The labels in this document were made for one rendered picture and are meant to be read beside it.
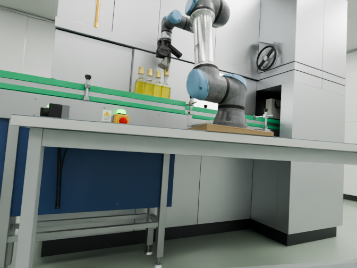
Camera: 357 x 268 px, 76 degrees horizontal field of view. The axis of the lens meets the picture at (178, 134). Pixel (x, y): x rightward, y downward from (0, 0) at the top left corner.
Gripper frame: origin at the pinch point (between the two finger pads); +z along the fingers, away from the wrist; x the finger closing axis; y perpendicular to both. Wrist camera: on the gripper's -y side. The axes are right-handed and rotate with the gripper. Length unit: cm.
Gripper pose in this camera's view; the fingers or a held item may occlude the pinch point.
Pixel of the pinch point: (166, 70)
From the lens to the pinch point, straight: 156.0
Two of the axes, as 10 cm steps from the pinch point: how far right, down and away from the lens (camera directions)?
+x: 4.3, -0.3, -9.0
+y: -9.0, -0.9, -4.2
